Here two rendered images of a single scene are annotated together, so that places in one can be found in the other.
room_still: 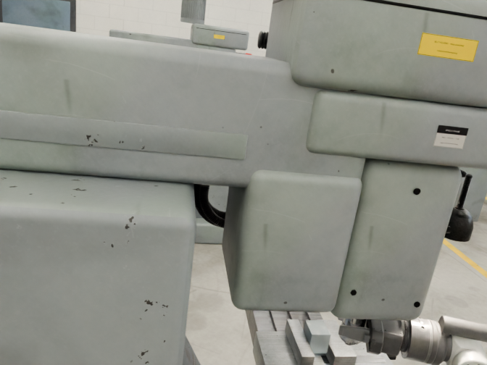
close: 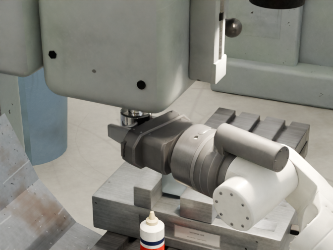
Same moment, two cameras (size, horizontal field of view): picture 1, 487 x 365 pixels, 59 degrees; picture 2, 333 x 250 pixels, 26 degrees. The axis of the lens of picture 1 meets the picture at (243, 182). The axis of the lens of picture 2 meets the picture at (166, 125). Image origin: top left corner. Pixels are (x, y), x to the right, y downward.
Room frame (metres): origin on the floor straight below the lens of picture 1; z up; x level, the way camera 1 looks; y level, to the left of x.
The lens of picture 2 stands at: (0.03, -0.85, 1.73)
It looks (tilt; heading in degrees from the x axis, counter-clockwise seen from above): 27 degrees down; 34
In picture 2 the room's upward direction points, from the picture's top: straight up
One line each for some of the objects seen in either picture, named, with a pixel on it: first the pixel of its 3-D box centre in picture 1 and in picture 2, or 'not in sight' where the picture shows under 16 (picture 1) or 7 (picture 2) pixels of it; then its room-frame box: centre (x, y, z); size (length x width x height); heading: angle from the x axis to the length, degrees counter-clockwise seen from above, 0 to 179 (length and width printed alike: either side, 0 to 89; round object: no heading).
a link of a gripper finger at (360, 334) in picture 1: (354, 334); (121, 137); (0.76, -0.27, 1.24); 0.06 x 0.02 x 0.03; 81
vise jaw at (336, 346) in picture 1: (334, 342); (210, 188); (0.97, -0.30, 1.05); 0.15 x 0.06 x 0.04; 11
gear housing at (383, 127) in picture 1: (380, 119); not in sight; (0.79, -0.23, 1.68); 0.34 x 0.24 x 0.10; 100
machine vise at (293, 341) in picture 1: (322, 353); (196, 202); (0.97, -0.27, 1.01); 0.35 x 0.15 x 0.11; 101
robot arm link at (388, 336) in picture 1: (396, 335); (182, 151); (0.78, -0.36, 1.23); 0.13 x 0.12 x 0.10; 171
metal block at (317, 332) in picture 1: (315, 336); (181, 172); (0.96, -0.24, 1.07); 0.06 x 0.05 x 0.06; 11
